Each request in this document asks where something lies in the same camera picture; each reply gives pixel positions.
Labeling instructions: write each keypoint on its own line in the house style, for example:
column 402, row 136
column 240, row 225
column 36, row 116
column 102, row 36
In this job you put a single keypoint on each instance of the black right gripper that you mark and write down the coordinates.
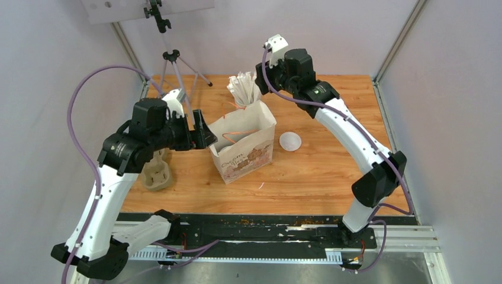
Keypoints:
column 260, row 80

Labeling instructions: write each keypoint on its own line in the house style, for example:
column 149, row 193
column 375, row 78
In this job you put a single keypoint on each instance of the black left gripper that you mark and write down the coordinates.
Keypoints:
column 203, row 135

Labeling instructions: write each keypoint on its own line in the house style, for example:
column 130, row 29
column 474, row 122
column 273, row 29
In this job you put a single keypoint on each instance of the paper takeout bag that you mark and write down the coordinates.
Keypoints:
column 245, row 139

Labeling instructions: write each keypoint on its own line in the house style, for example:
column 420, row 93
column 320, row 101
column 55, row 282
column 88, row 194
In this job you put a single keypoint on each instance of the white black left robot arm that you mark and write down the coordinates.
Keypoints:
column 155, row 125

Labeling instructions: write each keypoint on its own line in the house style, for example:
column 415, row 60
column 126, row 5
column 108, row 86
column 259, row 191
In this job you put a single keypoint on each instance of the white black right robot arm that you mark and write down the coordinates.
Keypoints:
column 382, row 170

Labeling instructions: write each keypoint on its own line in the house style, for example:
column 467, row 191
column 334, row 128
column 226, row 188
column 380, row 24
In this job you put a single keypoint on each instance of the white cup of straws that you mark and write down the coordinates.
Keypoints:
column 244, row 89

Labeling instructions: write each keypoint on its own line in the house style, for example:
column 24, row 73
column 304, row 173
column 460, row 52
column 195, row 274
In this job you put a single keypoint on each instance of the white perforated board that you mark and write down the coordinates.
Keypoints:
column 107, row 11

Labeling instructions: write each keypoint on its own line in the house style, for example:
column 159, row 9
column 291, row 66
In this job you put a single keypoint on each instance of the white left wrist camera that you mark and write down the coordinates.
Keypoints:
column 174, row 100

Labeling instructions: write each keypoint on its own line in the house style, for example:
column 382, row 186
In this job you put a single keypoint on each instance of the camera tripod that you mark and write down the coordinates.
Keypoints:
column 172, row 56

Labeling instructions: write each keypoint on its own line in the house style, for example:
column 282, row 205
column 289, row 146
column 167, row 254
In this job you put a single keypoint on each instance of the aluminium rail frame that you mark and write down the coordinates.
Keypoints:
column 378, row 238

